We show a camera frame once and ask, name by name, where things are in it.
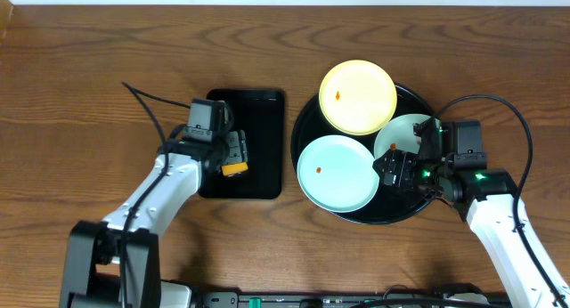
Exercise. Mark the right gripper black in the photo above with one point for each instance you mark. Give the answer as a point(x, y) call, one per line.
point(396, 171)

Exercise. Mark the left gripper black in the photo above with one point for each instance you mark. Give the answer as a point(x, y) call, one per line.
point(236, 148)

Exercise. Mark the orange yellow sponge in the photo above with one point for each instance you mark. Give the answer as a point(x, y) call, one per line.
point(234, 169)

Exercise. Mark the pale green plate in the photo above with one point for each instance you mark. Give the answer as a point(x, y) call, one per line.
point(399, 131)

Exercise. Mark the light blue plate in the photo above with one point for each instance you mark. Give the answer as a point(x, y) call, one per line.
point(347, 181)

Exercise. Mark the yellow plate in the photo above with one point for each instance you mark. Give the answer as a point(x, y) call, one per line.
point(367, 101)

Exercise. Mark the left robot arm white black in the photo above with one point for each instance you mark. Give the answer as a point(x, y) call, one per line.
point(115, 262)

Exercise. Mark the black rectangular tray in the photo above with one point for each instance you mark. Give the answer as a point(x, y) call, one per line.
point(259, 113)

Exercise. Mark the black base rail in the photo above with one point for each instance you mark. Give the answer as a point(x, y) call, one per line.
point(228, 299)

